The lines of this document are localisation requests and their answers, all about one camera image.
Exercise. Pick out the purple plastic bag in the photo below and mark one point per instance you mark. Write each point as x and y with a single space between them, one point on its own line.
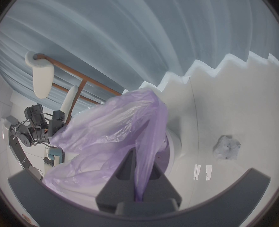
106 126

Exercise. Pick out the white trash bin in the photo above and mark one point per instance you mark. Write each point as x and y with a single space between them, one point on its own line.
177 145

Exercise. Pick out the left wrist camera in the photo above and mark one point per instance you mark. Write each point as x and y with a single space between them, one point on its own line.
59 118

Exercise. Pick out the pale blue curtain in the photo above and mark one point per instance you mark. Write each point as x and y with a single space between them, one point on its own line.
130 32

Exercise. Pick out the white cushioned wooden chair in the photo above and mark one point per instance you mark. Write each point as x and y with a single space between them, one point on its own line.
43 79

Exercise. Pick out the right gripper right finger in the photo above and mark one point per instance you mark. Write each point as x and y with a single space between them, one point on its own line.
163 188

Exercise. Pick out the crumpled white paper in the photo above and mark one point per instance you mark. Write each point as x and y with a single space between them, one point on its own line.
227 148

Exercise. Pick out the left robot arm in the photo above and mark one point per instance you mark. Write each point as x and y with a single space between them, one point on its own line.
33 131

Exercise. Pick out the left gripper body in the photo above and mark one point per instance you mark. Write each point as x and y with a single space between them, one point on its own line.
56 132

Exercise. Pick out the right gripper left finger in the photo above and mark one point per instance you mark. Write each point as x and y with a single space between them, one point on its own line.
120 185

